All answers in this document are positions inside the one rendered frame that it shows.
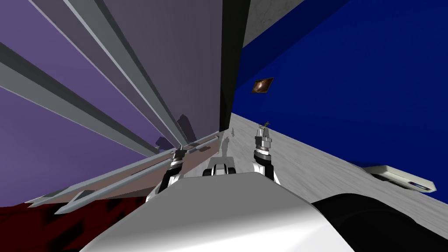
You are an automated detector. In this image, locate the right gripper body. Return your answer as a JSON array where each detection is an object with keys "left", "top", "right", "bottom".
[{"left": 254, "top": 135, "right": 273, "bottom": 151}]

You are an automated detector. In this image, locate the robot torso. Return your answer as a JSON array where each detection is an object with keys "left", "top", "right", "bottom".
[{"left": 80, "top": 156, "right": 355, "bottom": 252}]

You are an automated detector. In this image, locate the grey purple door leaf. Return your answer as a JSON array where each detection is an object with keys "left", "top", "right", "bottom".
[{"left": 101, "top": 0, "right": 251, "bottom": 147}]

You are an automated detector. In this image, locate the white flat appliance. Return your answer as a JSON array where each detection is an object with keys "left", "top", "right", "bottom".
[{"left": 361, "top": 164, "right": 437, "bottom": 193}]

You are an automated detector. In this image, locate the brown picture on wall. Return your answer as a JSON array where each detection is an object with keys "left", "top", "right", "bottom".
[{"left": 252, "top": 77, "right": 275, "bottom": 95}]

